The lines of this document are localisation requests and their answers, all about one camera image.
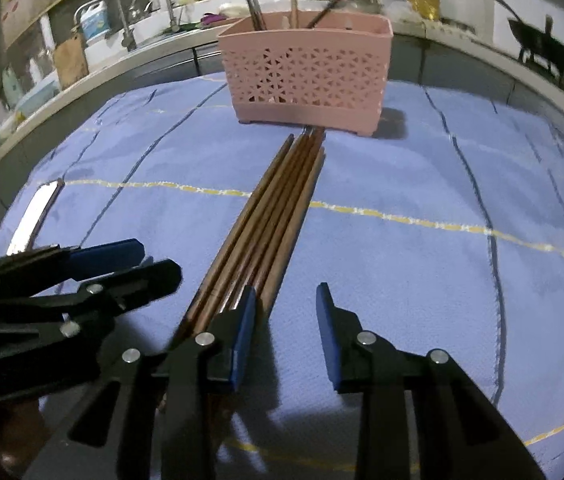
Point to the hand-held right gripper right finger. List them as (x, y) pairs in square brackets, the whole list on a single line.
[(327, 330)]

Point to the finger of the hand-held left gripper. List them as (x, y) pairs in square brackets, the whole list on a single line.
[(151, 280), (111, 255)]

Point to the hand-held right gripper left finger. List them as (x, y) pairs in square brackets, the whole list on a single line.
[(244, 330)]

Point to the bundle of wooden chopsticks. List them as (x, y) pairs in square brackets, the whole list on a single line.
[(272, 220)]

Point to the pink perforated utensil basket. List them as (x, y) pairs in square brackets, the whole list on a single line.
[(307, 75)]

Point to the pale green bottle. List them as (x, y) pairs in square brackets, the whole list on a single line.
[(10, 87)]

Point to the black smartphone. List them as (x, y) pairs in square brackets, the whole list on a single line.
[(36, 217)]

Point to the light blue plastic container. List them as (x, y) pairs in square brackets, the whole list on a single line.
[(36, 97)]

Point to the blue checked tablecloth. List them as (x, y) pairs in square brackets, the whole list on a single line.
[(387, 260)]

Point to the upright wooden cutting board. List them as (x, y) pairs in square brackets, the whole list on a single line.
[(70, 62)]

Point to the blue label detergent bottle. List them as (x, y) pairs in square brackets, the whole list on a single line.
[(95, 22)]

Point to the tall steel faucet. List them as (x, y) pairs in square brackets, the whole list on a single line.
[(121, 20)]

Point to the short steel faucet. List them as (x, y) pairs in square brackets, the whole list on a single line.
[(169, 10)]

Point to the purple vegetable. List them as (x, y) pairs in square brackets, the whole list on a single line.
[(210, 19)]

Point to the open black wok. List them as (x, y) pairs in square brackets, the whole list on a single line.
[(542, 45)]

